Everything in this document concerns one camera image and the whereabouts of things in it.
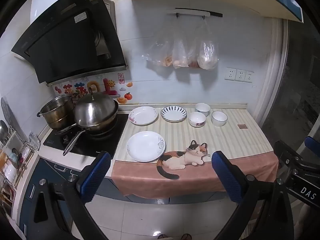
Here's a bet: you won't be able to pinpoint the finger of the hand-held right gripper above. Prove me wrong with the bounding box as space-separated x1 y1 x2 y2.
273 140 320 180
304 135 320 155

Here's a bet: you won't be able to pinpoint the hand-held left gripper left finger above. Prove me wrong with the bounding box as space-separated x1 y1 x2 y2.
24 151 112 240

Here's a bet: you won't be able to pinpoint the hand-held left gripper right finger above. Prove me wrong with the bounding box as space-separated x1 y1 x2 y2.
211 150 294 240

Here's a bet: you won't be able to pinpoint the white bowl dark rim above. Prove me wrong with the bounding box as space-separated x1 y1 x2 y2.
211 111 228 127

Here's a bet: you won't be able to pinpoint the white bowl purple flowers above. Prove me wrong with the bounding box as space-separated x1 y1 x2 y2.
188 112 206 127

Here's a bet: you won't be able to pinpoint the white plate dark stripes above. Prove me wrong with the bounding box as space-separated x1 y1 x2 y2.
161 106 187 122

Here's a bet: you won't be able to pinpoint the black glass gas stove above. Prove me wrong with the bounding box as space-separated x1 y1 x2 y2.
42 114 129 159

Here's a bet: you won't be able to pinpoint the striped cat print cloth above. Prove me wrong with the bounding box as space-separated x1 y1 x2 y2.
111 108 279 199

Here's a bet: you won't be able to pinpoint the steel frying pan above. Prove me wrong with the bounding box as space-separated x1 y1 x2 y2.
62 127 113 157

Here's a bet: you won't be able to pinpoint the blue base cabinet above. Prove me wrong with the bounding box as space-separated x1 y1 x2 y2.
19 158 238 240

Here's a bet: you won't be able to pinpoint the steel wok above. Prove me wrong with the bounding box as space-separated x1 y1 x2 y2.
55 104 119 135

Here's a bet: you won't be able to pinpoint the glass door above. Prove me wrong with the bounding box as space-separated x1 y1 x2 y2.
260 20 320 180

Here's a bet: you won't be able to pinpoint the white plate blue flowers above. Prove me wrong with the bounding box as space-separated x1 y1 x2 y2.
126 131 166 162

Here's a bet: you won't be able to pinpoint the steel wok lid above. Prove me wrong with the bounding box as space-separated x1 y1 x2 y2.
74 90 118 127

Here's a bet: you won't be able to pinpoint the white bowl heart print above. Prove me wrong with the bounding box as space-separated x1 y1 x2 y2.
195 102 211 117

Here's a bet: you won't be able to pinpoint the steel stock pot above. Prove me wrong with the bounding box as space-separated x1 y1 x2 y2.
37 95 75 130

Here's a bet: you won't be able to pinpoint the white plate red flowers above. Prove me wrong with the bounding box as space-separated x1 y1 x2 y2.
129 106 159 125

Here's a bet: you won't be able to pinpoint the clear plastic bag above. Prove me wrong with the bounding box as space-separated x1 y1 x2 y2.
187 42 200 68
197 19 218 70
142 21 174 67
172 37 189 68

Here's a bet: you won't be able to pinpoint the black range hood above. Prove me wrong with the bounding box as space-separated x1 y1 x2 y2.
11 0 128 84

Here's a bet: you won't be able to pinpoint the wire dish rack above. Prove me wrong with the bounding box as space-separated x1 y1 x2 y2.
0 120 34 205

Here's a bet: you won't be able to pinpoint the colourful wall stickers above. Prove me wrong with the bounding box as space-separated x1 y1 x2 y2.
54 73 133 105

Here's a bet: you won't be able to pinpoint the white wall hook rail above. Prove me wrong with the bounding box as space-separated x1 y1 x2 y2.
167 7 223 19

